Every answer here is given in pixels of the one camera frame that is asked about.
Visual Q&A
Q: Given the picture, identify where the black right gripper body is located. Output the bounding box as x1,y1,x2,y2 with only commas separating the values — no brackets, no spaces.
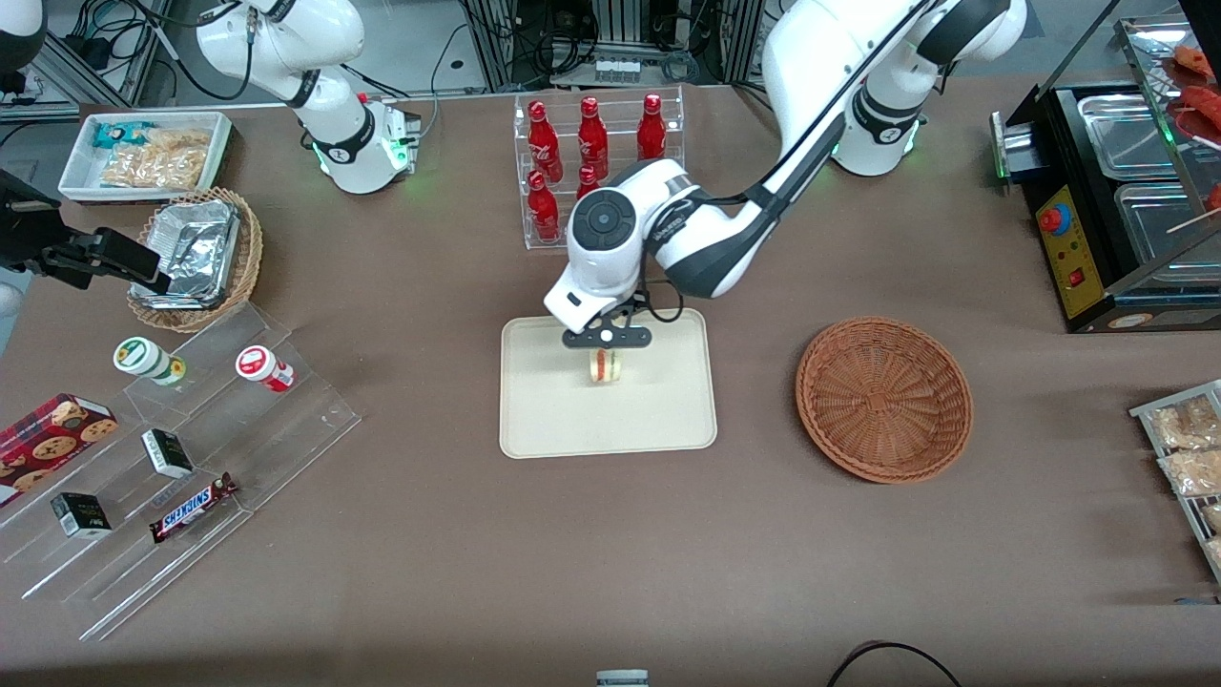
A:
0,170,96,278

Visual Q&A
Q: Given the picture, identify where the aluminium foil tray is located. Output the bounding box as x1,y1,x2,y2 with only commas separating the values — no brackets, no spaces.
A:
131,198,240,310

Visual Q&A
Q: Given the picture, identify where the cream rectangular serving tray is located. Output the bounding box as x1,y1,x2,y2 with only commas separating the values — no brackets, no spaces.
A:
499,307,718,460

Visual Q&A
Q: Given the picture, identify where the light wicker basket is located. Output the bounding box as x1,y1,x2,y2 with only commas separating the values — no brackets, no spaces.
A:
127,187,264,334

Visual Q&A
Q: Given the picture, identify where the brown wicker basket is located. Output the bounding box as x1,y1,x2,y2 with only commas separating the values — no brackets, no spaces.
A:
796,316,974,485

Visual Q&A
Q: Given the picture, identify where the white plastic snack bin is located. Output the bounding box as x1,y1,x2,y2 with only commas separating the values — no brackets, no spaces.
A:
57,111,235,206

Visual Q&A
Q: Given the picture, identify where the green sunflower lid cup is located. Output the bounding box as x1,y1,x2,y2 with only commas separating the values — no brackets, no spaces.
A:
113,336,188,387

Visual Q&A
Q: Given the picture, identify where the clear bag of chips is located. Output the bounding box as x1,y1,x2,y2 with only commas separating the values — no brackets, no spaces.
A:
100,129,212,190

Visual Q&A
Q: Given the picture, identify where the teal snack packet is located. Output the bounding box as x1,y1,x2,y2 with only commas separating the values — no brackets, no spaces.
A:
93,119,154,150

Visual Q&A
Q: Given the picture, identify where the red lid yogurt cup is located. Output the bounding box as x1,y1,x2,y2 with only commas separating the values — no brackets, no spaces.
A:
236,345,296,393

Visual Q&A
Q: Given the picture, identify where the red tartan cookie box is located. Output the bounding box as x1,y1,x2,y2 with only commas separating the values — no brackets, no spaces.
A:
0,393,120,507

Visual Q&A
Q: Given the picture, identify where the black box with white label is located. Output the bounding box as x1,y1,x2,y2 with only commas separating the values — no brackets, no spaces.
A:
141,428,196,479

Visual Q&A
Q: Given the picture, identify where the clear acrylic bottle rack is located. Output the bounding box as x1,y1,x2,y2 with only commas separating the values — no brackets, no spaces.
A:
512,86,686,251

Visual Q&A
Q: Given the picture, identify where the clear acrylic stepped display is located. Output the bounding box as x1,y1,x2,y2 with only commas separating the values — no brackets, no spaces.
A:
0,301,363,642

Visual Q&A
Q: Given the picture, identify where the black Face carton box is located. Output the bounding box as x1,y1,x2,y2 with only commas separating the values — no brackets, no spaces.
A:
50,491,114,540

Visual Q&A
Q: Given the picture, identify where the Snickers chocolate bar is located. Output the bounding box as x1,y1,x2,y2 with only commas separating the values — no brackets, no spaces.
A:
149,472,239,545

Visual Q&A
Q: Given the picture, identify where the black food warmer machine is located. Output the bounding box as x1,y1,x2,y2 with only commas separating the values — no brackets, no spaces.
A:
990,0,1221,335

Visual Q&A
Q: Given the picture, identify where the white snack display rack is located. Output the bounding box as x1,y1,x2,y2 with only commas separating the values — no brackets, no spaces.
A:
1130,380,1221,583

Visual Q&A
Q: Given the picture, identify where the steel warmer pan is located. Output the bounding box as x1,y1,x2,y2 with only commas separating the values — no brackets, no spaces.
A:
1078,93,1186,180
1114,181,1221,280

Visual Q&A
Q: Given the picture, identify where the clear bag of crackers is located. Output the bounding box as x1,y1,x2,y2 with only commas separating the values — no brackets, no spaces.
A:
1159,448,1221,497
1145,394,1221,449

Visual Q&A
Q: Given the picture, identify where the black cable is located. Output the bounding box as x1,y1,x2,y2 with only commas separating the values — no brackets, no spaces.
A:
825,641,964,687

